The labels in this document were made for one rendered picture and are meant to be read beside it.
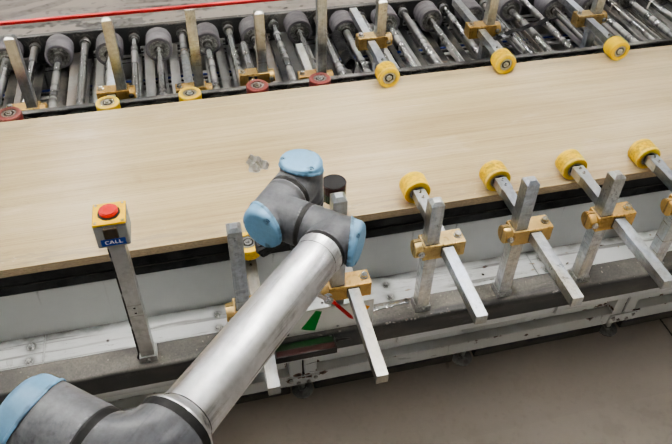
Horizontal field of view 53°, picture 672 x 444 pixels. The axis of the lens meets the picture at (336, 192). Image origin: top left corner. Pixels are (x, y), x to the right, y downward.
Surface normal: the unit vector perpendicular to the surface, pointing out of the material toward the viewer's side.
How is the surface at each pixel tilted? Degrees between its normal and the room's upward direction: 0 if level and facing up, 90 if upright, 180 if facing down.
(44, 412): 3
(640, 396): 0
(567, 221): 90
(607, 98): 0
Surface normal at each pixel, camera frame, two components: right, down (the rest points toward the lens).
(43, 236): 0.02, -0.75
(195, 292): 0.23, 0.65
